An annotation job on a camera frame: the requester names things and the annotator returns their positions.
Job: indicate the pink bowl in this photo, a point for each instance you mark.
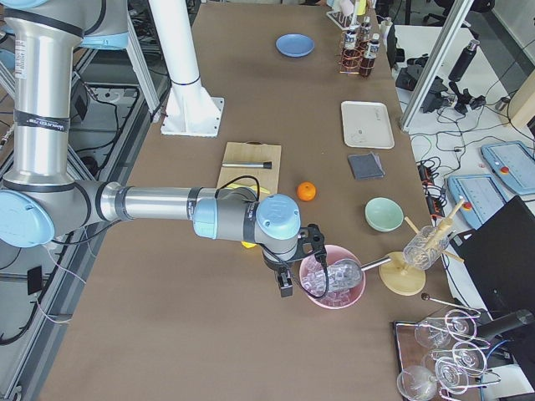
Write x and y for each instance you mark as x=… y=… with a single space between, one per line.
x=335 y=253

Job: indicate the metal ice scoop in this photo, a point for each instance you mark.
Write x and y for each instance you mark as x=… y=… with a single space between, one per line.
x=348 y=273

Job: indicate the mint green bowl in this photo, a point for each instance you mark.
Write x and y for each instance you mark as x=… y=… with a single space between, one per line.
x=383 y=214

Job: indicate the cream serving tray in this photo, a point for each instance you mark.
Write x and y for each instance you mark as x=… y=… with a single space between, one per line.
x=366 y=125

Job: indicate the dark drink bottle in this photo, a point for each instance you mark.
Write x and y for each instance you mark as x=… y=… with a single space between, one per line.
x=369 y=56
x=350 y=54
x=364 y=32

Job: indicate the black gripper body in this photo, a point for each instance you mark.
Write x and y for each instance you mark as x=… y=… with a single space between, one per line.
x=276 y=266

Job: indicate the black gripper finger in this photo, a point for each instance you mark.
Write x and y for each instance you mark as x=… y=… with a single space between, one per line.
x=285 y=283

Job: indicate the orange mandarin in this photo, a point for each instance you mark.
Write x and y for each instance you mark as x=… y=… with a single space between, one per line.
x=306 y=191

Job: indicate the grey folded cloth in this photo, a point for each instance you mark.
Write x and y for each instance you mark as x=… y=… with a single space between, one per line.
x=366 y=167

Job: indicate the copper wire bottle rack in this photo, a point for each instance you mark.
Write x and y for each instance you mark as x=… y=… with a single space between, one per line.
x=359 y=50

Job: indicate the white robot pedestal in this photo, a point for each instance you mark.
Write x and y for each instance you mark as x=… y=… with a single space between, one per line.
x=190 y=109

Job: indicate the blue teach pendant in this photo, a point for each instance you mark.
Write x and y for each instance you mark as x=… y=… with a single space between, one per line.
x=513 y=164
x=483 y=197

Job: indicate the blue plate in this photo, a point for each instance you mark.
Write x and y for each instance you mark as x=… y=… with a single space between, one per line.
x=295 y=45

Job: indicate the yellow lemon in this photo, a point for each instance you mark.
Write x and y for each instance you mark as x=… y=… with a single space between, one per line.
x=248 y=245

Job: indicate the clear ice cubes pile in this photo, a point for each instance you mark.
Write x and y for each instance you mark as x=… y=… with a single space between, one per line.
x=314 y=281

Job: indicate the clear glass cup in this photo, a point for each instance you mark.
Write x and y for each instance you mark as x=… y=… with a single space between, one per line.
x=424 y=249

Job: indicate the wooden cup stand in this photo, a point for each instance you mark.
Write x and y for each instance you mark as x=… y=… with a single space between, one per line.
x=404 y=279

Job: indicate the steel cylinder muddler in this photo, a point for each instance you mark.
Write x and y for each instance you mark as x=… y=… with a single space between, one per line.
x=267 y=165

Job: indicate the wine glass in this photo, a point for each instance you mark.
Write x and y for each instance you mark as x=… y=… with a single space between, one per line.
x=417 y=383
x=431 y=332
x=452 y=377

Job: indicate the yellow plastic knife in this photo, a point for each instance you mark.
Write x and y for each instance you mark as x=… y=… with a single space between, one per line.
x=253 y=188

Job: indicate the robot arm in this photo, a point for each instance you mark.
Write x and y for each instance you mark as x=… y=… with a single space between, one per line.
x=40 y=201

